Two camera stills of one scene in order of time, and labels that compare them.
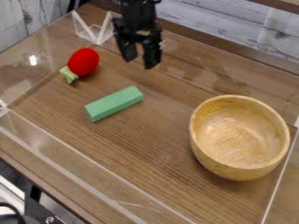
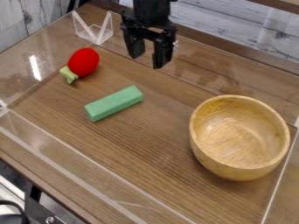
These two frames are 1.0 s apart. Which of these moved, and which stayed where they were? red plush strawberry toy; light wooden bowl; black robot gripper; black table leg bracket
Moved: black robot gripper
Stayed: black table leg bracket; light wooden bowl; red plush strawberry toy
